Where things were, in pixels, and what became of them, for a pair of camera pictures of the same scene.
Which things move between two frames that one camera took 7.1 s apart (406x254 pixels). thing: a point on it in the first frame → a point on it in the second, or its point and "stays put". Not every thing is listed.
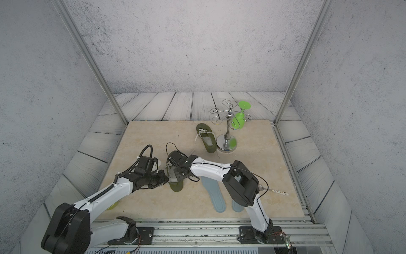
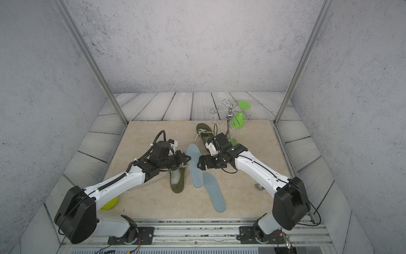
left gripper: (163, 179) → (180, 155)
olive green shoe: (175, 184) stays put
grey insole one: (237, 207) → (194, 152)
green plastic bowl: (112, 206) stays put
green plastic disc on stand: (238, 120) stays put
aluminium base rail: (301, 236) stays put
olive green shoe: (208, 137) stays put
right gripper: (176, 171) → (209, 164)
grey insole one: (218, 197) stays put
